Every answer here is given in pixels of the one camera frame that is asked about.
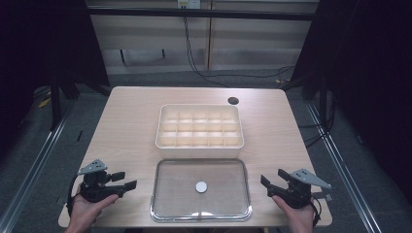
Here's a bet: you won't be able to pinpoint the long black wall cable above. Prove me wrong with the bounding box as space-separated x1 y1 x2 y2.
182 7 296 89

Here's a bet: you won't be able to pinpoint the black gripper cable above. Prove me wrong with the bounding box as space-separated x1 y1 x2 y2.
65 174 83 217
310 195 323 228

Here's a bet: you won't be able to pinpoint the person's right hand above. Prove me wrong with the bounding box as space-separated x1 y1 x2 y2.
271 194 317 233

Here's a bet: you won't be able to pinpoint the metal floor rail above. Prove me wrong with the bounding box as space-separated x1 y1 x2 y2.
304 102 388 233
0 105 77 233

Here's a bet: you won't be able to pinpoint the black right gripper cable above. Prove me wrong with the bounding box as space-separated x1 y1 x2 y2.
310 195 323 228

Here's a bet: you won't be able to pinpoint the clear lid with white knob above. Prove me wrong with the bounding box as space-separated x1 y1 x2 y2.
150 157 254 223

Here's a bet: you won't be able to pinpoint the black curtain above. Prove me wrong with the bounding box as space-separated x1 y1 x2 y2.
0 0 111 163
279 0 412 205

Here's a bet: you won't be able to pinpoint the black metal stand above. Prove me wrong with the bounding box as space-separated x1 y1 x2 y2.
318 74 328 130
49 76 63 132

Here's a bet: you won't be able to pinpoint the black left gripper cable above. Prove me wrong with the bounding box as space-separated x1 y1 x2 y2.
65 174 83 217

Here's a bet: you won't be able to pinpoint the black floor cables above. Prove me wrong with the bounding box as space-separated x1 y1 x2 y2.
296 90 338 150

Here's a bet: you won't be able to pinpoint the black horizontal bar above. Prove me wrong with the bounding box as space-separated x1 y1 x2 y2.
86 7 321 21

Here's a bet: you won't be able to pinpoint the person's left hand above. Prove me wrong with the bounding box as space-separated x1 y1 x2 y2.
65 183 120 233

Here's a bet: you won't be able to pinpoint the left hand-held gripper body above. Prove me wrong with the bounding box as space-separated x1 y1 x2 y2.
77 158 126 204

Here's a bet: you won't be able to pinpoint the white divided storage box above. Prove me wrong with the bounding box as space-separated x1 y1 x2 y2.
154 103 245 159

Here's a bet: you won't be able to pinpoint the yellow floor strip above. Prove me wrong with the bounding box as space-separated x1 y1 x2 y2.
37 96 52 110

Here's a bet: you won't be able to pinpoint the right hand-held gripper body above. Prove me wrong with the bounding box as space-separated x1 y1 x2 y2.
267 167 334 210

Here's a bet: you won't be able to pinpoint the white wall outlet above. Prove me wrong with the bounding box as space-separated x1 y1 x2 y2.
177 0 202 10

